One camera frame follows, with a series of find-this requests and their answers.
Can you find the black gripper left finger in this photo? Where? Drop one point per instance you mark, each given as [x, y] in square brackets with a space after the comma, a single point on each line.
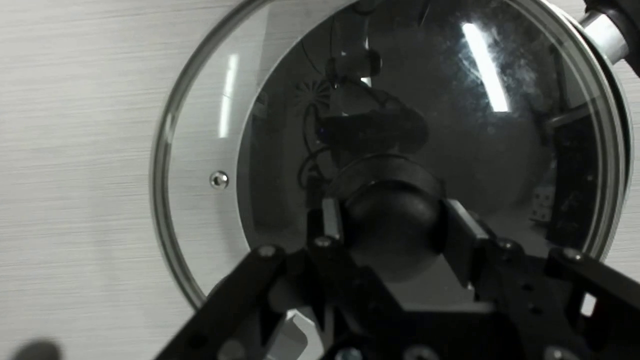
[332, 280]

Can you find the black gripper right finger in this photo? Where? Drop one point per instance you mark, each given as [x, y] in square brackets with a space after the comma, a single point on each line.
[573, 293]

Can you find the black cooking pot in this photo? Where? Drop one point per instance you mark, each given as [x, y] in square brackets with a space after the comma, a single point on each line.
[631, 27]

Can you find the round glass pot lid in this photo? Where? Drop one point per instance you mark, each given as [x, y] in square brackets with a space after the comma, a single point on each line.
[201, 133]

